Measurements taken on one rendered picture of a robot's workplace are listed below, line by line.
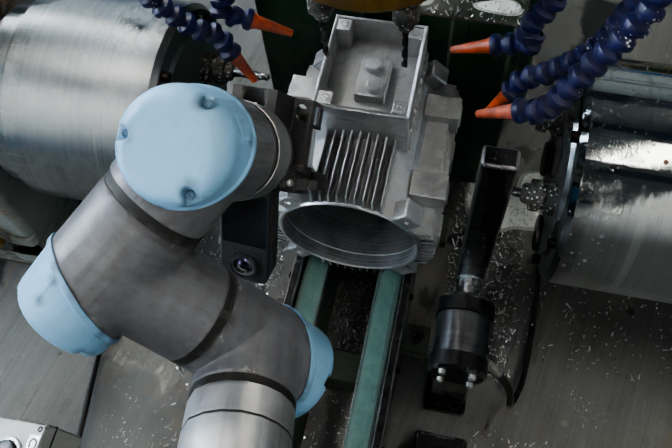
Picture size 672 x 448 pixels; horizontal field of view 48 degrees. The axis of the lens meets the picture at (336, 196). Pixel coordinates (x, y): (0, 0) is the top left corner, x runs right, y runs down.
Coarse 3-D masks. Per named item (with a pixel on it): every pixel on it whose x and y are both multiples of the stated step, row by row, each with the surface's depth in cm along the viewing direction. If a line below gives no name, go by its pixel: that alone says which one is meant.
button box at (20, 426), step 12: (0, 420) 72; (12, 420) 71; (24, 420) 71; (0, 432) 71; (12, 432) 70; (24, 432) 70; (36, 432) 69; (48, 432) 69; (60, 432) 70; (24, 444) 69; (36, 444) 68; (48, 444) 69; (60, 444) 70; (72, 444) 72
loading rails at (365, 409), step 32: (448, 224) 105; (288, 288) 90; (320, 288) 91; (384, 288) 90; (320, 320) 92; (384, 320) 88; (352, 352) 94; (384, 352) 87; (416, 352) 96; (352, 384) 93; (384, 384) 84; (352, 416) 84; (384, 416) 82
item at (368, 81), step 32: (352, 32) 82; (384, 32) 82; (352, 64) 82; (384, 64) 80; (416, 64) 81; (320, 96) 76; (352, 96) 80; (384, 96) 78; (416, 96) 79; (352, 128) 78; (384, 128) 77
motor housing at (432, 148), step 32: (416, 128) 82; (320, 160) 78; (352, 160) 78; (384, 160) 79; (416, 160) 81; (448, 160) 85; (320, 192) 76; (352, 192) 77; (384, 192) 76; (288, 224) 86; (320, 224) 91; (352, 224) 92; (384, 224) 91; (320, 256) 89; (352, 256) 90; (384, 256) 89; (416, 256) 83
